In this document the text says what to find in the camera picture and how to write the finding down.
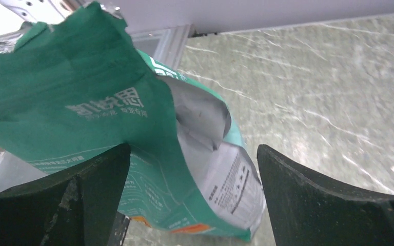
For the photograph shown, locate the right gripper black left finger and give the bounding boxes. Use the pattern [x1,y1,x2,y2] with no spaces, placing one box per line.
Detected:
[0,144,130,245]

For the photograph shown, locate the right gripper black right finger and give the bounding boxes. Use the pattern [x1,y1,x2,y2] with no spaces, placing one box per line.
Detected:
[257,145,394,245]

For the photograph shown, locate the green pet food bag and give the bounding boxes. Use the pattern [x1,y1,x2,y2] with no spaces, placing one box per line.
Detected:
[0,1,265,241]

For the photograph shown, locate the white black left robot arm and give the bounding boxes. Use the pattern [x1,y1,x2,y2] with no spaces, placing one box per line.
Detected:
[0,0,85,24]

